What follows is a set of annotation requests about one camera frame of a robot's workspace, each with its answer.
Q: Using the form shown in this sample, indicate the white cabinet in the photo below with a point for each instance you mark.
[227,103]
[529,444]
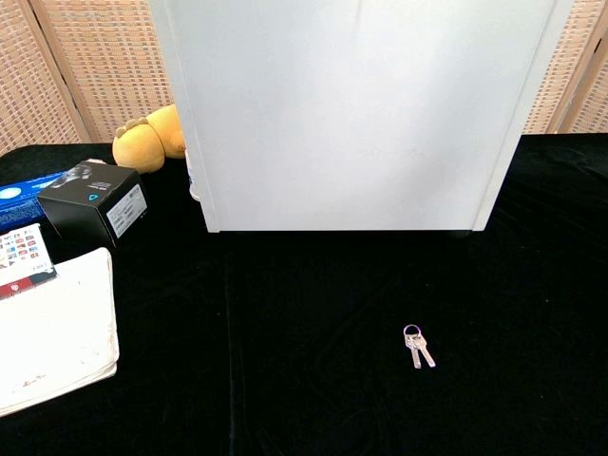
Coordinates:
[351,119]

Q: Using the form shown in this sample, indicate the black velvet tablecloth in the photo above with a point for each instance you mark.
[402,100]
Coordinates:
[304,380]

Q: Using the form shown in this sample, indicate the yellow orange plush toy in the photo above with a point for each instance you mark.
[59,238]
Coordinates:
[140,145]

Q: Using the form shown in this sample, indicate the black product box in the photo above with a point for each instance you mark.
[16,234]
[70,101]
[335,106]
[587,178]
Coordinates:
[85,204]

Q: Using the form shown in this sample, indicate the woven rattan folding screen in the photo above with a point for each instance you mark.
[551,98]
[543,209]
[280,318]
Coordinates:
[95,66]
[570,85]

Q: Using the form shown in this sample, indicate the white spiral notebook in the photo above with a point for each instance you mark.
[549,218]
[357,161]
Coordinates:
[57,342]

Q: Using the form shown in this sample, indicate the white box with colourful icons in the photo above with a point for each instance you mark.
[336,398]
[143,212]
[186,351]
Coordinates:
[24,256]

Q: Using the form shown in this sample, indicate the blue white carton box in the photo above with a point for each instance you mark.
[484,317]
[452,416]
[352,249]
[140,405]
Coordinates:
[19,199]

